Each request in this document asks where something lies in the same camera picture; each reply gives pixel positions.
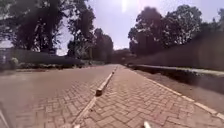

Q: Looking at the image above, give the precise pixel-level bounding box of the low green hedge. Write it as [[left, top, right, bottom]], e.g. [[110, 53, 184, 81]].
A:
[[9, 59, 105, 70]]

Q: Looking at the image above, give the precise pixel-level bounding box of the long boundary wall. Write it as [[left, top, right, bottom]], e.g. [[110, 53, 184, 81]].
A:
[[128, 31, 224, 73]]

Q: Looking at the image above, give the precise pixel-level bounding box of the grey brick road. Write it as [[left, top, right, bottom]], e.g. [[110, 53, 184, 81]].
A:
[[0, 64, 118, 128]]

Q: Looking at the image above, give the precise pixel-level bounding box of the pale stone path edging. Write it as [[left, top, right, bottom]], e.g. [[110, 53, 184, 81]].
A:
[[123, 65, 224, 122]]

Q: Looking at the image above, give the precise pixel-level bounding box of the red brick path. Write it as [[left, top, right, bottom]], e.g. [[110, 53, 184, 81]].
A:
[[74, 64, 224, 128]]

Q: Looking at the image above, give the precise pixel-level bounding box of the pale boundary wall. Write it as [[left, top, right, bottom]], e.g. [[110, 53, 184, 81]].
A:
[[0, 48, 85, 68]]

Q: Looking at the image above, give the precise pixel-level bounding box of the grey paved strip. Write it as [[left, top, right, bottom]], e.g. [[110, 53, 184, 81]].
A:
[[133, 68, 224, 115]]

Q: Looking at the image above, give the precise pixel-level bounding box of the low concrete kerb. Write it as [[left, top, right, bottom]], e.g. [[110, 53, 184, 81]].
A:
[[71, 65, 119, 128]]

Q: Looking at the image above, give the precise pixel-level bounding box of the row of trees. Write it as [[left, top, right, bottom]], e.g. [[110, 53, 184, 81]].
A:
[[127, 4, 224, 57], [0, 0, 115, 65]]

